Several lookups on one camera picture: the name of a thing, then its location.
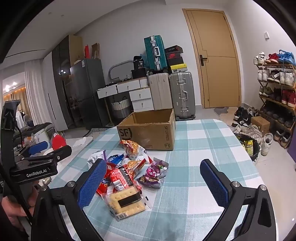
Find red paper bag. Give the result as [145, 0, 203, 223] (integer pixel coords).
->
[51, 132, 66, 151]

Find tan wooden door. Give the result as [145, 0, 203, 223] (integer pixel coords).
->
[182, 9, 242, 109]

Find beige suitcase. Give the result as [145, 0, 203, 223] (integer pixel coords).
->
[148, 72, 171, 111]

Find white drawer cabinet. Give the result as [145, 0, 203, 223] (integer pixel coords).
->
[129, 88, 155, 112]

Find dark glass cabinet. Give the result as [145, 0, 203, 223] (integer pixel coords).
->
[51, 35, 84, 130]

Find white tissue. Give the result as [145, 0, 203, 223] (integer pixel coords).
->
[70, 138, 86, 147]

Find striped rug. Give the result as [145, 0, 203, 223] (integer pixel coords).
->
[87, 126, 116, 137]

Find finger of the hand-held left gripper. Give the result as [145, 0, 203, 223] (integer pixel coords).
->
[22, 141, 50, 158]
[15, 145, 73, 167]

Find black trash bin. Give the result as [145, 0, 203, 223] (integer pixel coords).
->
[238, 133, 260, 163]

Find rows of racked shoes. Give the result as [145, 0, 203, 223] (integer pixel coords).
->
[253, 49, 296, 149]

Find teal suitcase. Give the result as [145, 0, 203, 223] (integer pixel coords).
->
[144, 35, 168, 71]

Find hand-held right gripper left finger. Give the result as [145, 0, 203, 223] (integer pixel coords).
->
[30, 159, 108, 241]

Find grey side table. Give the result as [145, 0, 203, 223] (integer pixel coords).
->
[58, 136, 94, 151]

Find woven laundry basket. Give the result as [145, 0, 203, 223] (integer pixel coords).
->
[110, 97, 132, 120]

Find large red white snack packet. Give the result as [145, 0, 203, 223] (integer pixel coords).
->
[139, 149, 153, 165]

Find brown cardboard box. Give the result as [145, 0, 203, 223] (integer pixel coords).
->
[116, 108, 176, 151]

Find silver suitcase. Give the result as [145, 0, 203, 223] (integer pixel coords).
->
[169, 71, 196, 121]

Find pile of loose shoes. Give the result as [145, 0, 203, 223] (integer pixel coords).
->
[231, 107, 273, 156]

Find yellow shoe box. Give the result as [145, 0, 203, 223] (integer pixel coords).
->
[169, 64, 187, 73]

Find small red white snack packet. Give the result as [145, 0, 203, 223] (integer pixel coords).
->
[96, 162, 116, 197]

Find dark red snack packet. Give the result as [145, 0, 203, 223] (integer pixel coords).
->
[109, 168, 139, 193]

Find person's left hand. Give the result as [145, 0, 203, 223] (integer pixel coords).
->
[0, 181, 38, 230]

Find black storage box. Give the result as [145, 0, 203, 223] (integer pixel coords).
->
[131, 69, 148, 79]

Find plain black shoe box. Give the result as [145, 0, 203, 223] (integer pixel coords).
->
[168, 57, 185, 66]

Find silver purple snack packet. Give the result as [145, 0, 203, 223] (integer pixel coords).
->
[87, 150, 107, 169]

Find black shoe box red stripe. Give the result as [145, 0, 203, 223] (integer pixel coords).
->
[165, 45, 183, 53]

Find brown paper bag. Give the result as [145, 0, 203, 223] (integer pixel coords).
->
[91, 43, 100, 59]

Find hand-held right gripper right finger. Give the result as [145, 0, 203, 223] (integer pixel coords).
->
[200, 159, 277, 241]

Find orange noodle snack packet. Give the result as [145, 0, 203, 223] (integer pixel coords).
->
[124, 159, 147, 179]
[120, 140, 146, 161]

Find small cardboard box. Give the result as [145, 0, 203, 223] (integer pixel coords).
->
[251, 116, 270, 135]

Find grey refrigerator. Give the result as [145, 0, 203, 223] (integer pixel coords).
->
[63, 58, 109, 130]

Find purple bag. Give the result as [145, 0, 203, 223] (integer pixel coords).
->
[287, 137, 296, 163]

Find black bag with white label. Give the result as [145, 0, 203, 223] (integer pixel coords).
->
[133, 55, 146, 70]

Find arched mirror frame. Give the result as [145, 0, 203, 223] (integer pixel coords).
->
[108, 60, 134, 84]

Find white desk with drawers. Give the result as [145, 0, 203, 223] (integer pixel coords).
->
[97, 77, 149, 99]

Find white curtain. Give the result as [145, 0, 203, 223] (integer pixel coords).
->
[24, 59, 50, 127]

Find wooden shoe rack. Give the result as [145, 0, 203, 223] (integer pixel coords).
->
[254, 62, 296, 139]

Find clear cracker packet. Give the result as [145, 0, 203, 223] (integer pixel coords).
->
[102, 185, 148, 220]

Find teal checked tablecloth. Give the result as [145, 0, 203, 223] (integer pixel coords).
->
[47, 119, 259, 241]

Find blue snack packet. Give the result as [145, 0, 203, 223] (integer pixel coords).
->
[107, 153, 126, 168]

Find black shoe box red logo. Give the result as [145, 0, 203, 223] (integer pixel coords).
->
[166, 51, 184, 60]

